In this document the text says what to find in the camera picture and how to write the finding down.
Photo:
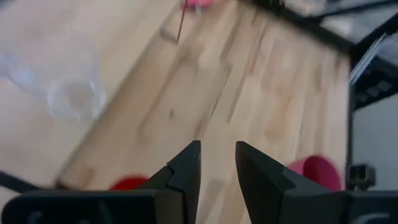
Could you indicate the pink folded cloth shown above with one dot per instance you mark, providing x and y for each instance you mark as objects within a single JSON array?
[{"x": 199, "y": 3}]

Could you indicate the red ceramic mug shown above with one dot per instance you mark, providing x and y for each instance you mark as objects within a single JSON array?
[{"x": 127, "y": 184}]

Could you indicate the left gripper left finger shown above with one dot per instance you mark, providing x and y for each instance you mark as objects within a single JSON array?
[{"x": 182, "y": 186}]

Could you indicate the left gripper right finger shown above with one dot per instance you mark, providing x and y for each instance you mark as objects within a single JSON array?
[{"x": 267, "y": 193}]

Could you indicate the table-level camera box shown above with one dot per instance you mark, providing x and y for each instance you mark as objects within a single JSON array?
[{"x": 360, "y": 176}]

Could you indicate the tall pink plastic cup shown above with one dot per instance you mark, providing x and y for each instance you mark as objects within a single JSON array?
[{"x": 320, "y": 172}]

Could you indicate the wooden shelf with black frame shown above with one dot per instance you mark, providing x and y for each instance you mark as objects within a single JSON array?
[{"x": 248, "y": 93}]

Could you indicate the clear glass cup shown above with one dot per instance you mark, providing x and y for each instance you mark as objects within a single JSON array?
[{"x": 62, "y": 81}]

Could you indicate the black rig frame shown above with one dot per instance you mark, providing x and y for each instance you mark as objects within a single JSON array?
[{"x": 373, "y": 77}]

